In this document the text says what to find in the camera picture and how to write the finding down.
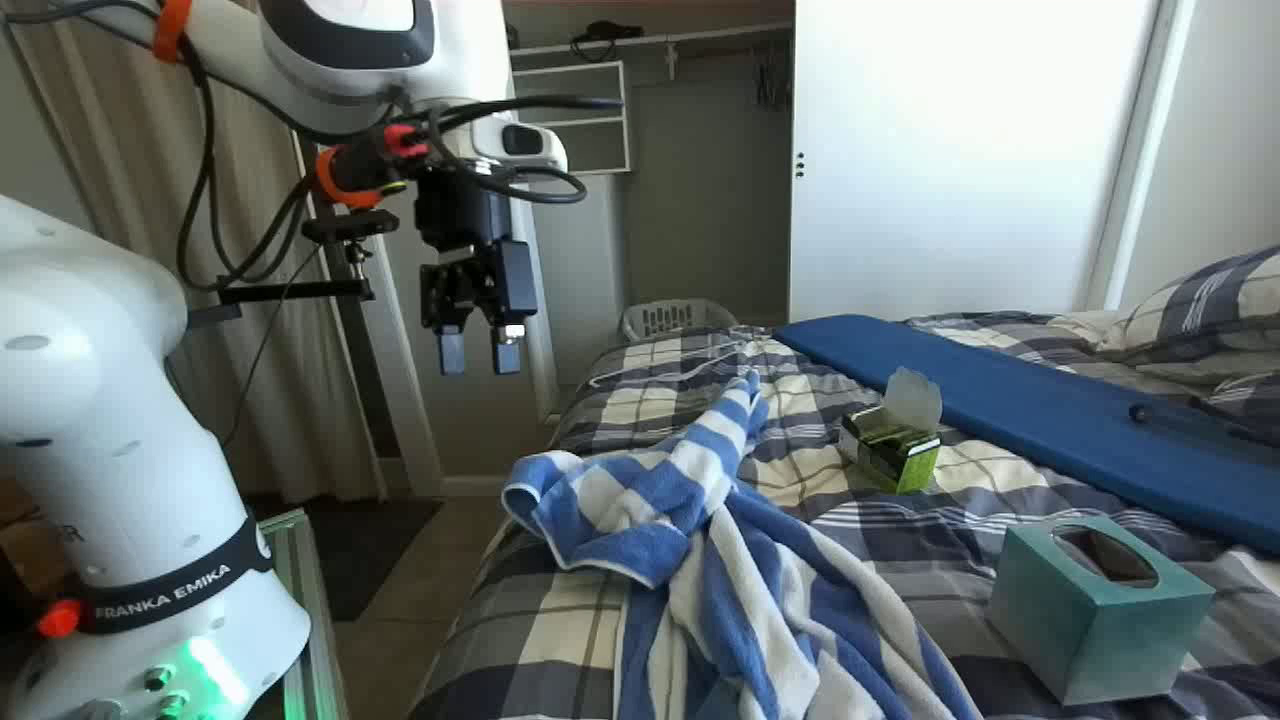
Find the white closet shelf unit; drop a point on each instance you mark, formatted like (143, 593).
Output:
(598, 137)

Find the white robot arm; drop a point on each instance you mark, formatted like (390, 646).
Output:
(176, 611)

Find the teal tissue box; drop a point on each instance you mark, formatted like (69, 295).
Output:
(1093, 611)

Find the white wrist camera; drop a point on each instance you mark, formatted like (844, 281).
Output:
(511, 142)

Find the blue ironing board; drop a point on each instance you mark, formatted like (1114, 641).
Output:
(1157, 453)

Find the white laundry basket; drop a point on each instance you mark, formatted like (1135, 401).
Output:
(673, 319)

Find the black camera tripod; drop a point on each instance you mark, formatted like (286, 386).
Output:
(325, 209)

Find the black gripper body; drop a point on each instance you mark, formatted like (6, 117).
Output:
(480, 265)

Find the green white small box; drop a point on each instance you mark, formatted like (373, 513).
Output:
(896, 436)

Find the white closet door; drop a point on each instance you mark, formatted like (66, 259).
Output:
(954, 152)

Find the blue white striped blanket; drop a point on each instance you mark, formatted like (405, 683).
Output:
(733, 606)

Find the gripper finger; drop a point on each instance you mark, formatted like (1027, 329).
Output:
(454, 349)
(511, 345)

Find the plaid pillow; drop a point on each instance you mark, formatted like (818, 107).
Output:
(1220, 329)

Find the beige curtain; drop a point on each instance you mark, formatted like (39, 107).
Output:
(189, 173)

